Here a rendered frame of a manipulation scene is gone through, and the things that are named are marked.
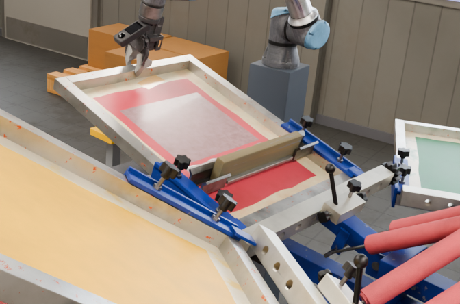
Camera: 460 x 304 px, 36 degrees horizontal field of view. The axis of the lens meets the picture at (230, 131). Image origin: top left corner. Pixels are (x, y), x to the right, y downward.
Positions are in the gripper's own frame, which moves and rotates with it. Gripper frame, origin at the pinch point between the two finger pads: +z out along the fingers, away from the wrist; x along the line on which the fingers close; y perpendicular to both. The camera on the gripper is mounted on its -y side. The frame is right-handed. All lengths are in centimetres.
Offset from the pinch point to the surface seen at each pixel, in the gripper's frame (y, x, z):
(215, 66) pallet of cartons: 265, 171, 137
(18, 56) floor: 223, 373, 234
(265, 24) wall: 310, 168, 102
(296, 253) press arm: -3, -82, 13
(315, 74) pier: 307, 104, 114
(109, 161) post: 9.8, 9.6, 47.8
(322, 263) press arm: -1, -90, 10
